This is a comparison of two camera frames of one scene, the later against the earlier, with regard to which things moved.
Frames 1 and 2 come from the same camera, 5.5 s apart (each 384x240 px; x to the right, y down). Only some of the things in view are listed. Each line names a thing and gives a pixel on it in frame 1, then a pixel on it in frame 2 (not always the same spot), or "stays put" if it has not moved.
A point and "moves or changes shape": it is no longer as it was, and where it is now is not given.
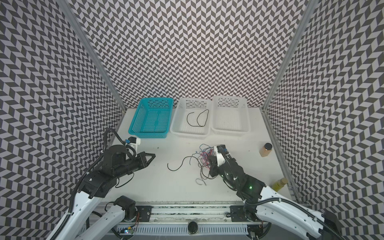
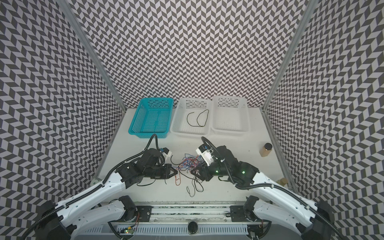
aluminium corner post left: [65, 5] stays put
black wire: [197, 118] stays put
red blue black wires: [202, 156] moves or changes shape
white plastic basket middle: [192, 118] stays put
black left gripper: [143, 162] to [167, 174]
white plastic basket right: [230, 116] stays put
